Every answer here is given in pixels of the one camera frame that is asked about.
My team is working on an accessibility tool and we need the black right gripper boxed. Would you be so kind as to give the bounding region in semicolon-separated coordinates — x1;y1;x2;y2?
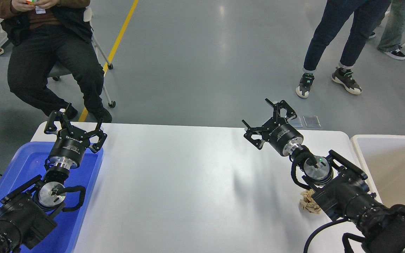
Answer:
242;98;304;157

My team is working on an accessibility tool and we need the right floor outlet plate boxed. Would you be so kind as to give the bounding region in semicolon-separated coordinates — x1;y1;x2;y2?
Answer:
303;116;321;128

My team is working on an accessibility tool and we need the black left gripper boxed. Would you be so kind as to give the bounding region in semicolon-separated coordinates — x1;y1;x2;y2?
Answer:
44;110;107;169

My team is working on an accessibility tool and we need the floor outlet plate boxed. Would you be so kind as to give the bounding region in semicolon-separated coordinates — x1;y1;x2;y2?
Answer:
288;117;303;128
303;116;321;128

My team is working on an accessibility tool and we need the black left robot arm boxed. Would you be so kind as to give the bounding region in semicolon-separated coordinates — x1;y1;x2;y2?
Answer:
0;109;107;253

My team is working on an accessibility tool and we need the blue plastic bin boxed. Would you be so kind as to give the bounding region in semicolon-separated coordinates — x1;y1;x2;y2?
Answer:
0;142;103;253

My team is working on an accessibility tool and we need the left floor outlet plate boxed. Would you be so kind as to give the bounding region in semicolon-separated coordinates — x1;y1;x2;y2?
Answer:
288;117;303;128

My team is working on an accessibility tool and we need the seated person in black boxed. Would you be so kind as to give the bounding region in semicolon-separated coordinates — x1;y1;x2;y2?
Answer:
0;0;112;123

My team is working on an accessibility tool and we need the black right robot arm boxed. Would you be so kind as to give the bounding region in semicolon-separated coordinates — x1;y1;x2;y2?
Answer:
243;99;405;253

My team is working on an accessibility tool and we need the brown paper ball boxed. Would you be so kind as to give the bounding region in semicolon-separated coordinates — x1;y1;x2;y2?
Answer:
299;189;322;214

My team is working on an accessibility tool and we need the standing person in jeans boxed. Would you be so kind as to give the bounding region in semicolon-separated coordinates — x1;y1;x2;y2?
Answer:
295;0;392;98

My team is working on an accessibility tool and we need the white plastic bin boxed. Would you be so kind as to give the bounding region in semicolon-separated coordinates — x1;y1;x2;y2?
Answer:
351;135;405;208

